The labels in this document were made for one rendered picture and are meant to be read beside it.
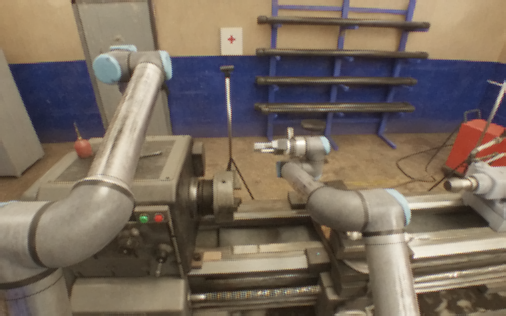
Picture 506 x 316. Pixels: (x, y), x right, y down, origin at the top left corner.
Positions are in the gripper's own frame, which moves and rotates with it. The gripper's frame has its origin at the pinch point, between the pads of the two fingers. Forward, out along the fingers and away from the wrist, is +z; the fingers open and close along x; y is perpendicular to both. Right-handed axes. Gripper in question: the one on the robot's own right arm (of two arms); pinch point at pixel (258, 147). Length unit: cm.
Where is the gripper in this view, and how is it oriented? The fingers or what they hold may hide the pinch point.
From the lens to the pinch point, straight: 120.8
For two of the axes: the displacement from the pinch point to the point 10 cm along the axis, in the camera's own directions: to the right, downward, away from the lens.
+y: 0.4, 9.8, -1.9
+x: -0.6, 1.9, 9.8
